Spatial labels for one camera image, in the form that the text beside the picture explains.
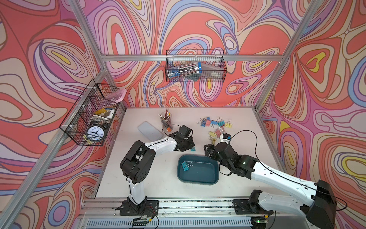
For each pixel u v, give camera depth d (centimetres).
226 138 69
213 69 82
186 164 86
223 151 57
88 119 73
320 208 38
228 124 108
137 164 48
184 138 73
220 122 108
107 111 75
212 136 102
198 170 89
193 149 93
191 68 79
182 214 73
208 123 107
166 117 96
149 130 105
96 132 68
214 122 108
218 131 102
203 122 108
